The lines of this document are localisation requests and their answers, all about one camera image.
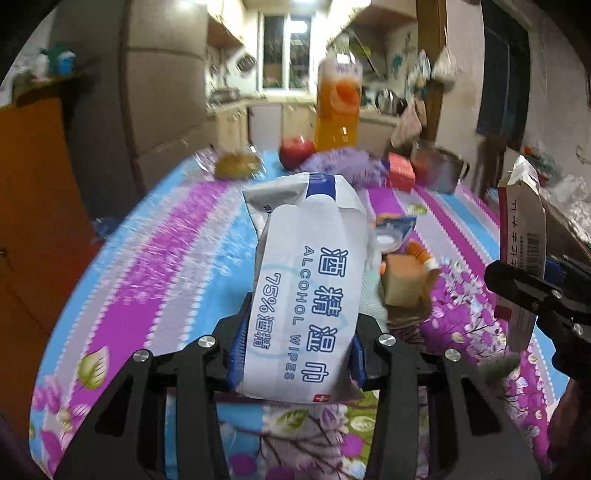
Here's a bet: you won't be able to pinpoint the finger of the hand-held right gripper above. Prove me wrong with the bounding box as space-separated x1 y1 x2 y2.
484 260 563 315
545 255 591 298

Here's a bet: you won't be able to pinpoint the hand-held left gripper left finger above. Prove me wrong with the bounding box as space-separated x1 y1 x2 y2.
54 294 252 480

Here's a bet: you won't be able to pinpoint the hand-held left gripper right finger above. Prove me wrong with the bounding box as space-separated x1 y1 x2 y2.
348 315 541 480

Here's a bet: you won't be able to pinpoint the white and red carton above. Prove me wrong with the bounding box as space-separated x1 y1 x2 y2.
498 154 549 365

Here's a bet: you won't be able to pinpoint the white wet wipes packet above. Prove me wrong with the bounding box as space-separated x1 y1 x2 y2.
227 172 370 404

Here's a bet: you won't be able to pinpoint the tan sponge block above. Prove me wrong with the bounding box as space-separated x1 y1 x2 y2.
382 253 439 308

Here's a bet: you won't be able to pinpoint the person's right forearm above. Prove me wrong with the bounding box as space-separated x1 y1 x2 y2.
547 378 591 472

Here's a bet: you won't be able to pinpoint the white rolled cloth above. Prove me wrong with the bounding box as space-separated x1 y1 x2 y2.
361 270 389 319

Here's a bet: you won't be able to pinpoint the blue cigarette pack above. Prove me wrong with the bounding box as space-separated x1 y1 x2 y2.
375 215 417 238

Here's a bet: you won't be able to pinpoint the metal pot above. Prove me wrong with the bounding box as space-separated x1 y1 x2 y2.
411 141 471 195

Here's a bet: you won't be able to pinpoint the small red box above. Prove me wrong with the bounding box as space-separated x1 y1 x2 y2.
387 152 417 191

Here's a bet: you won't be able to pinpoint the hanging pink towel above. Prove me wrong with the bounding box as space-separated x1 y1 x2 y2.
390 104 424 148

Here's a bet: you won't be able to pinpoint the bread in clear bag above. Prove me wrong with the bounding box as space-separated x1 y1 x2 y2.
196 148 266 181

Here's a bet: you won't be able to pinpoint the purple snack bag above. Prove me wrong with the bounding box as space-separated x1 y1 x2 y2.
300 148 391 188

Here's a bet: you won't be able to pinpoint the dark side window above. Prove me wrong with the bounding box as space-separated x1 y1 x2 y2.
477 0 530 139

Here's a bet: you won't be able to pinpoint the red apple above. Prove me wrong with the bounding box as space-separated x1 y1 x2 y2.
278 135 317 171

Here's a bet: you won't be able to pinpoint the hanging white plastic bag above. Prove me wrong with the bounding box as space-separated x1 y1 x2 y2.
431 44 463 85

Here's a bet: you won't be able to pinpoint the kitchen counter cabinets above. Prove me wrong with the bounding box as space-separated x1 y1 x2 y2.
207 98 416 154

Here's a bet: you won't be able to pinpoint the orange wooden cabinet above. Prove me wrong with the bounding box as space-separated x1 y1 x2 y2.
0 96 101 416

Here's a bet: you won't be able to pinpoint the orange juice bottle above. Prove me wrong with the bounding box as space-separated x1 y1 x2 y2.
314 34 365 153

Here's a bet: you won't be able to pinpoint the grey refrigerator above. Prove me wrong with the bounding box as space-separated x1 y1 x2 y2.
121 0 212 188

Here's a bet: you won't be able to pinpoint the kitchen window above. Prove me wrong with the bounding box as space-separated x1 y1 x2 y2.
257 11 320 92

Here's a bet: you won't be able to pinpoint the teal plastic container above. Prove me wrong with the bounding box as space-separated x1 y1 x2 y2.
39 43 78 78

